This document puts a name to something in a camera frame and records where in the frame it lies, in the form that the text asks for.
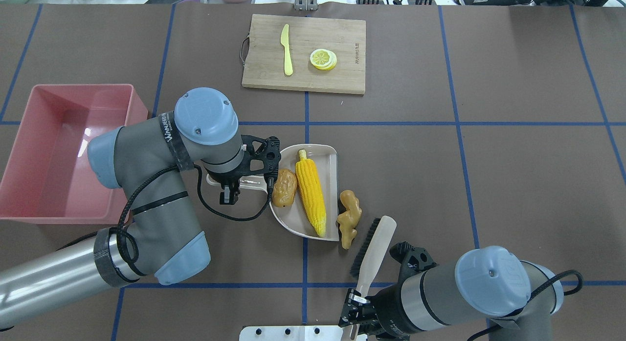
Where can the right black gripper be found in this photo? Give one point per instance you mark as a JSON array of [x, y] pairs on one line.
[[390, 309]]

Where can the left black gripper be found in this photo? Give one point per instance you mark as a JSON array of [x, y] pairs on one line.
[[229, 178]]

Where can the brown toy potato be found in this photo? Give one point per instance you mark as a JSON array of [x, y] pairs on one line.
[[284, 190]]

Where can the beige hand brush black bristles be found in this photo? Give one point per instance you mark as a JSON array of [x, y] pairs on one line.
[[368, 261]]

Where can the beige plastic dustpan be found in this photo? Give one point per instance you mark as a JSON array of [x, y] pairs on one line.
[[293, 218]]

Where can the yellow toy corn cob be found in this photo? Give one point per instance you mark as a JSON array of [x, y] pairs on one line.
[[311, 193]]

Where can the tan toy ginger root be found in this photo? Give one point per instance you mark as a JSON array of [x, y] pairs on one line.
[[349, 219]]

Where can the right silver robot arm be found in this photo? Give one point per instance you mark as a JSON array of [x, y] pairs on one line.
[[517, 297]]

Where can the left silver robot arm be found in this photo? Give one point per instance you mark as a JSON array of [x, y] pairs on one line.
[[158, 232]]

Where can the pink plastic bin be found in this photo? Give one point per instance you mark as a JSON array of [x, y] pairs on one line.
[[48, 178]]

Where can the bamboo cutting board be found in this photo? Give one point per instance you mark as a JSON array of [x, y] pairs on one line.
[[263, 68]]

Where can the yellow toy lemon slices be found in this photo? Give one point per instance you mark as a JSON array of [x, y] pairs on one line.
[[323, 59]]

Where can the yellow plastic knife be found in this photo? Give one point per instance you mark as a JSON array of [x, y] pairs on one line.
[[285, 42]]

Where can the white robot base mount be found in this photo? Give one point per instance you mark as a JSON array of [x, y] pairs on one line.
[[294, 333]]

